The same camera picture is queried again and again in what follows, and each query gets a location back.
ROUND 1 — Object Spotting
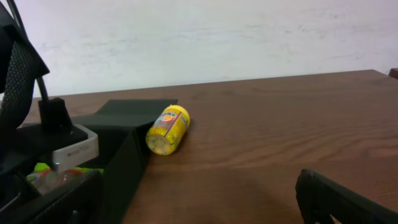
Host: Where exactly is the yellow candy jar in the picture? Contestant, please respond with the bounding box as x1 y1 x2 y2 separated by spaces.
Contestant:
146 105 190 156

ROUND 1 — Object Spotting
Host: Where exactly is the black open gift box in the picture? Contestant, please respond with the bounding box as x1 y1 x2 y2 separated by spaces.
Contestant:
0 98 178 224

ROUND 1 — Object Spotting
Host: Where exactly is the Haribo gummy candy bag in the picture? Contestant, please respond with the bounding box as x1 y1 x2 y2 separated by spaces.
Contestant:
26 163 104 195

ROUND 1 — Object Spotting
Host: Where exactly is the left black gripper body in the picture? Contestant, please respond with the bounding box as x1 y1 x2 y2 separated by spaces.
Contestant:
0 2 90 212

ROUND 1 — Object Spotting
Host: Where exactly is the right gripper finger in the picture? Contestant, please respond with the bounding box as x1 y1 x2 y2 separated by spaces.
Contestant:
295 169 397 224

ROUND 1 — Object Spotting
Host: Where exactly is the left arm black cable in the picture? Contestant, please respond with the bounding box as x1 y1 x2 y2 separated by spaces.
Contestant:
6 0 50 103

